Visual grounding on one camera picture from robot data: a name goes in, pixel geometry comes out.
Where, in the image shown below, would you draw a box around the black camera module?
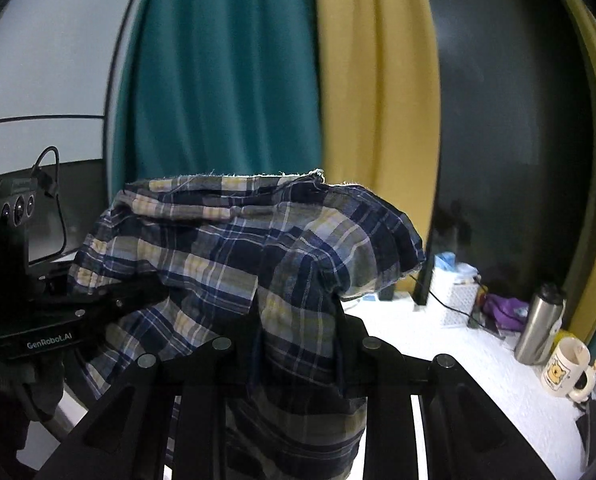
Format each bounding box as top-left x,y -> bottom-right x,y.
0,177 -> 37,280

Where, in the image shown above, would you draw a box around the purple cloth item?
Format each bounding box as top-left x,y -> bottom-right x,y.
482,294 -> 529,332

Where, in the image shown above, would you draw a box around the black power cable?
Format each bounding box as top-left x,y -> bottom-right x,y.
408,274 -> 485,323

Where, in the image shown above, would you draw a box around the white slotted storage basket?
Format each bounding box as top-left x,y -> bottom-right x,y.
427,252 -> 480,327

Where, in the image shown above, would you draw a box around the white cartoon mug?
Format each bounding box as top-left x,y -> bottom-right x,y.
540,337 -> 596,404

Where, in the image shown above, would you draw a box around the blue plaid pants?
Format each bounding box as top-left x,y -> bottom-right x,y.
69,170 -> 425,479

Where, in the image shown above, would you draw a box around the teal curtain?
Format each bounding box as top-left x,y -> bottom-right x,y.
108,0 -> 323,191

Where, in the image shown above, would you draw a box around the yellow curtain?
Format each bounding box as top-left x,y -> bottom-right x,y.
316,0 -> 441,240

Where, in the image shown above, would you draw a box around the stainless steel tumbler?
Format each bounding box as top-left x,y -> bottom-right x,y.
514,284 -> 566,366

